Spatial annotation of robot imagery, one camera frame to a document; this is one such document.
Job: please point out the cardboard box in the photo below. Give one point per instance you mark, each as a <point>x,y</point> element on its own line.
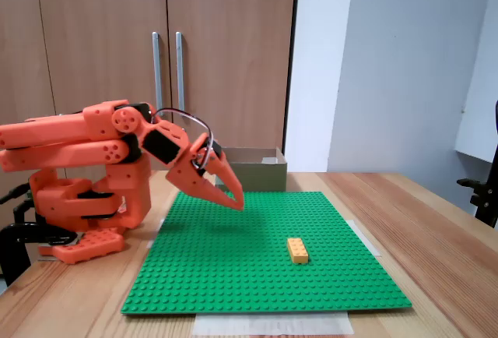
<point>264,178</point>

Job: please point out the wide translucent tape strip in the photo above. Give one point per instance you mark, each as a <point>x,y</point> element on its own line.
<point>272,324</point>

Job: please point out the green lego baseplate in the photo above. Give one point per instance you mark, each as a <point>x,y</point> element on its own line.
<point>233,260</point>

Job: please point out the black table clamp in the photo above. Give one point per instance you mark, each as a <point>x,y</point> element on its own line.
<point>39,233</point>

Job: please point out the yellow lego block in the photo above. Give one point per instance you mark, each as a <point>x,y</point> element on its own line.
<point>298,251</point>

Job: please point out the wooden cabinet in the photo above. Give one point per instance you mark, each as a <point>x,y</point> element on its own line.
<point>233,3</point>

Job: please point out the black chair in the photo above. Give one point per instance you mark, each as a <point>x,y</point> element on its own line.
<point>486,198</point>

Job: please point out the white board panel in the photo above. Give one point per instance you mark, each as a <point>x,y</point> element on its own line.
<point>482,100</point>

